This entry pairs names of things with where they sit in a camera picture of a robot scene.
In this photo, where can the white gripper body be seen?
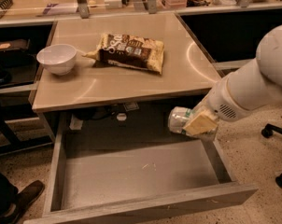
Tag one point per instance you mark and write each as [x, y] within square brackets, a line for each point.
[221, 104]

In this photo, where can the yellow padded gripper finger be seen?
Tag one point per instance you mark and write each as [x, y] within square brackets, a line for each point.
[201, 122]
[200, 109]

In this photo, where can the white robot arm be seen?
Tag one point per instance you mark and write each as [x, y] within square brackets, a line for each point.
[254, 85]

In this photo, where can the beige counter cabinet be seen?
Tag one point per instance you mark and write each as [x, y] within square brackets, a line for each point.
[185, 71]

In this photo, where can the open grey wooden drawer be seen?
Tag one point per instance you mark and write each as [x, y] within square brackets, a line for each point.
[135, 171]

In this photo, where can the brown chip bag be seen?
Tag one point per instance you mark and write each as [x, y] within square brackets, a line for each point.
[129, 51]

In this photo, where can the white bowl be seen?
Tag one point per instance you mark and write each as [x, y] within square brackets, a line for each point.
[58, 59]

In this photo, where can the brown shoe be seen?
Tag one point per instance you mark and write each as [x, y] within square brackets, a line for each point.
[24, 199]

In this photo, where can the dark trouser leg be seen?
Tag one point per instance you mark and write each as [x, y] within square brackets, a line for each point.
[8, 193]

